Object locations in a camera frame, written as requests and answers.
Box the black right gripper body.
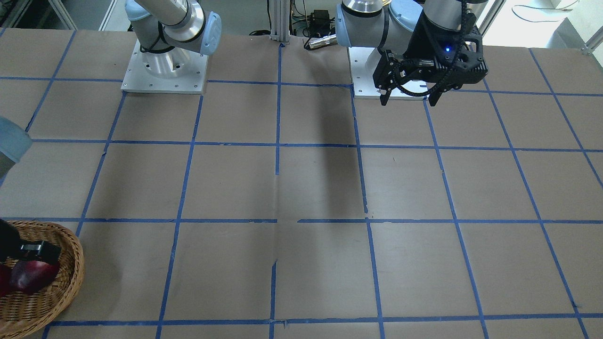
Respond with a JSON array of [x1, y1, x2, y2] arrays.
[[0, 219, 22, 262]]

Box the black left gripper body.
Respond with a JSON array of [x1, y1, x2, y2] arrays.
[[373, 26, 488, 91]]

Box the red yellow apple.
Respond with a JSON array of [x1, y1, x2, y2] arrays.
[[0, 264, 14, 298]]

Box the dark red apple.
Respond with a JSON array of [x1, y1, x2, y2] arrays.
[[10, 260, 60, 295]]

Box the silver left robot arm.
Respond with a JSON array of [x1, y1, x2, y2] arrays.
[[334, 0, 489, 106]]

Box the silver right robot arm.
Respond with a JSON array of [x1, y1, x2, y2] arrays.
[[0, 0, 222, 264]]

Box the woven wicker basket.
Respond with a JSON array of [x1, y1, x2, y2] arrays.
[[0, 220, 85, 339]]

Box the black coiled gripper cable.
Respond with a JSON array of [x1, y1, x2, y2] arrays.
[[385, 28, 476, 99]]

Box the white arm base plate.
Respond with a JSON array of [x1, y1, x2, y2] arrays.
[[348, 47, 439, 100], [121, 41, 209, 95]]

